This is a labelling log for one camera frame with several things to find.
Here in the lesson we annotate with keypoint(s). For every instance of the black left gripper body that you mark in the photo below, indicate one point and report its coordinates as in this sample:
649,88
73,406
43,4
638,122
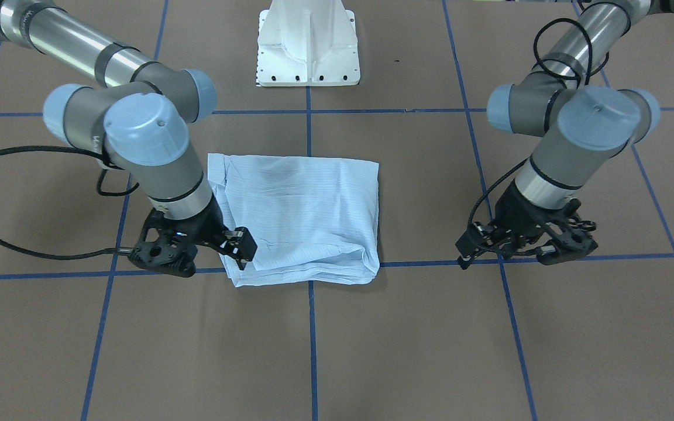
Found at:
517,214

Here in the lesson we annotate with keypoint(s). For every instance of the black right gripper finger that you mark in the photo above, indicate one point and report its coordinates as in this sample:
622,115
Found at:
239,244

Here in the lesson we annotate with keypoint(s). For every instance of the light blue button shirt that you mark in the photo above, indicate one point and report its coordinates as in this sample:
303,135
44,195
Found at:
312,218

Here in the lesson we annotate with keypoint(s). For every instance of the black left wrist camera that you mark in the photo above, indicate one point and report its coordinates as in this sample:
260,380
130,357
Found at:
570,236

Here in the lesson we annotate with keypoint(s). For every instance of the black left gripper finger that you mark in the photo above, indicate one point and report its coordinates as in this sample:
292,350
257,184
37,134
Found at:
465,261

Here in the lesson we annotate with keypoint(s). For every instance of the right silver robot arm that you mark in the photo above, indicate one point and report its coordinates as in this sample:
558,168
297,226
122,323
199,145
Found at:
137,120

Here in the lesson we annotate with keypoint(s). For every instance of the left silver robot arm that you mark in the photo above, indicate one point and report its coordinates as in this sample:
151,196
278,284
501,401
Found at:
580,127

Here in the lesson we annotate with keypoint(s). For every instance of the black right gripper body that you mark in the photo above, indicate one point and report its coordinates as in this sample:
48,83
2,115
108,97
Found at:
207,224

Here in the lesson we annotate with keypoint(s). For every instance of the white camera column base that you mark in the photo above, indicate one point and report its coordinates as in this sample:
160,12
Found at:
307,44

